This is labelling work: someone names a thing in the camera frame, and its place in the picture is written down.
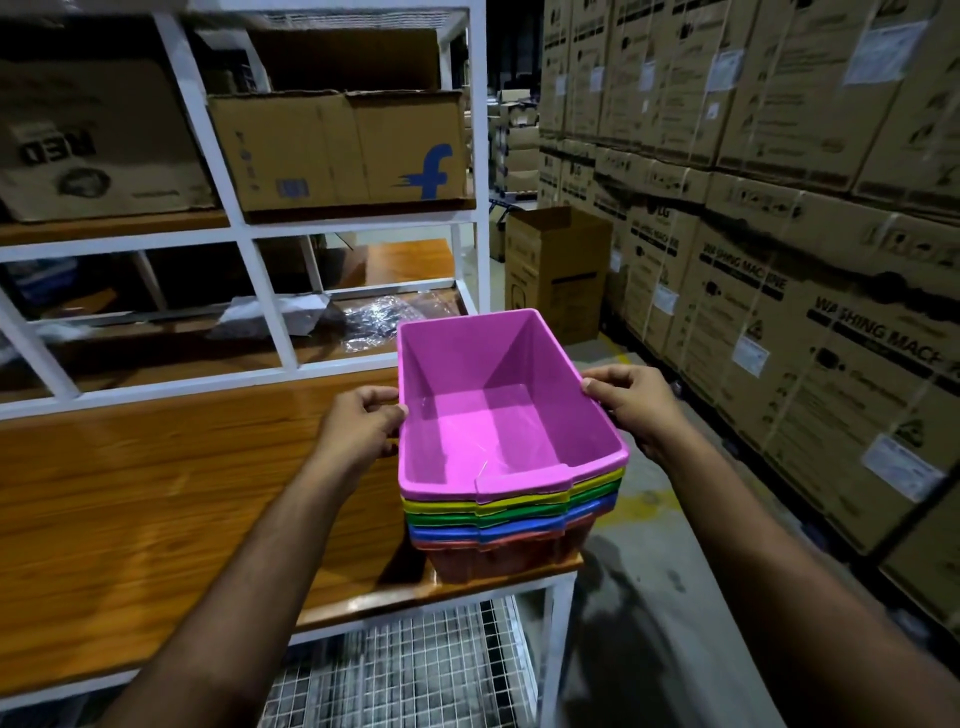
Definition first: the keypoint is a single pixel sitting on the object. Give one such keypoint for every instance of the yellow plastic bin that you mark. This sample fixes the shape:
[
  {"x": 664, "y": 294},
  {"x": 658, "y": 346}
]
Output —
[{"x": 525, "y": 498}]

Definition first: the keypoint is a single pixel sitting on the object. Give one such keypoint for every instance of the clear plastic wrap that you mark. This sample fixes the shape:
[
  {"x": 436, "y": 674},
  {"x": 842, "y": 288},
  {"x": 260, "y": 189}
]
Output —
[{"x": 382, "y": 319}]

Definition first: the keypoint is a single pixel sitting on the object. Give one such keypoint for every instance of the green plastic bin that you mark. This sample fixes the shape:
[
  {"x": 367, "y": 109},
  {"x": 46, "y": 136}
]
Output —
[{"x": 517, "y": 512}]

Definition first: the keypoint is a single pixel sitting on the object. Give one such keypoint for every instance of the pile of small cardboard boxes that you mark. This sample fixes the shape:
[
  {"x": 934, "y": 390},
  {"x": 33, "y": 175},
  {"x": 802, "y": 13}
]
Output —
[{"x": 517, "y": 142}]

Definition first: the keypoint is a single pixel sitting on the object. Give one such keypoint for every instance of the person's left thumb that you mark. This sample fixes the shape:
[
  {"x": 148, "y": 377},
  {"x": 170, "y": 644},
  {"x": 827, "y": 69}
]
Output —
[{"x": 390, "y": 421}]

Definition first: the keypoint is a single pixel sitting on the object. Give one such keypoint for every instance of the white metal shelf rack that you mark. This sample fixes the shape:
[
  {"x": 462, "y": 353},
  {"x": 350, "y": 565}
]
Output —
[{"x": 232, "y": 225}]

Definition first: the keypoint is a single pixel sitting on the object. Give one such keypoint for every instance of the person's right thumb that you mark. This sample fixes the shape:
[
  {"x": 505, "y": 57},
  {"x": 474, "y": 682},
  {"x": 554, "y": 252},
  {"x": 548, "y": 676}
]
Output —
[{"x": 600, "y": 391}]

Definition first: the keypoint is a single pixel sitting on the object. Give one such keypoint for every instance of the red plastic bin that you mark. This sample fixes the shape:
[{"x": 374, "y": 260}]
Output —
[{"x": 510, "y": 559}]

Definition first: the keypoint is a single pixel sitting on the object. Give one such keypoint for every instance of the person's right hand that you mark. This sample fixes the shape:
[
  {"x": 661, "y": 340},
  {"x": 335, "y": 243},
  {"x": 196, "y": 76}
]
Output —
[{"x": 645, "y": 409}]

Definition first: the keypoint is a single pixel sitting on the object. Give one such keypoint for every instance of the large wooden shelf board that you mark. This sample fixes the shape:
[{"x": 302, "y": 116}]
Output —
[{"x": 150, "y": 510}]

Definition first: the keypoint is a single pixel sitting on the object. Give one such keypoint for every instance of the blue plastic bin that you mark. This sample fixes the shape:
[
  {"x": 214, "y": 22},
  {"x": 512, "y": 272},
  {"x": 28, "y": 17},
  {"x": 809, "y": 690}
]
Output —
[{"x": 510, "y": 528}]

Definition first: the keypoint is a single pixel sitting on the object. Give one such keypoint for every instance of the person's left hand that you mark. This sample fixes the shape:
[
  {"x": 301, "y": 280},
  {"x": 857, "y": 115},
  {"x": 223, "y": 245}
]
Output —
[{"x": 352, "y": 442}]

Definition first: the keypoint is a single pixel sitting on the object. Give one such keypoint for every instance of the person's right forearm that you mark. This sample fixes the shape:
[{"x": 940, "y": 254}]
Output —
[{"x": 795, "y": 592}]

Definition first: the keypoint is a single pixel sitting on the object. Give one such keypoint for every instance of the pink plastic bin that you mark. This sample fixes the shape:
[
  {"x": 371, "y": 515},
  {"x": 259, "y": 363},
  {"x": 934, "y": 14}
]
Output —
[{"x": 487, "y": 427}]

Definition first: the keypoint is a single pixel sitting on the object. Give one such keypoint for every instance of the stack of large appliance boxes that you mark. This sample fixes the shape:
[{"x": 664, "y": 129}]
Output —
[{"x": 787, "y": 225}]

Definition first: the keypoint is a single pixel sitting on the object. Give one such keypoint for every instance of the cardboard box with blue logo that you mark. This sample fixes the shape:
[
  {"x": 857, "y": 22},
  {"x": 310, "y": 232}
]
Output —
[{"x": 337, "y": 150}]

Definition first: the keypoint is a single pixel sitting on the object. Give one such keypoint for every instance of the open tall cardboard box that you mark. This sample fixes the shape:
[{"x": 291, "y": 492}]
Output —
[{"x": 559, "y": 274}]

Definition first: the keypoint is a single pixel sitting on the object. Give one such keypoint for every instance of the person's left forearm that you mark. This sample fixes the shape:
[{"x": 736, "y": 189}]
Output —
[{"x": 240, "y": 600}]

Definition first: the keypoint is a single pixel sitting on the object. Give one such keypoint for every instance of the white plastic bag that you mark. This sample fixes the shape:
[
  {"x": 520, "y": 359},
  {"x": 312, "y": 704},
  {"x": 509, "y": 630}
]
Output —
[{"x": 277, "y": 315}]

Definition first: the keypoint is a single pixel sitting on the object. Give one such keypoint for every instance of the cardboard box with black print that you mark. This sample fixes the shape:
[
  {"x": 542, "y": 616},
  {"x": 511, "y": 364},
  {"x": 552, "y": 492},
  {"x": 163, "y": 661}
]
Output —
[{"x": 90, "y": 142}]

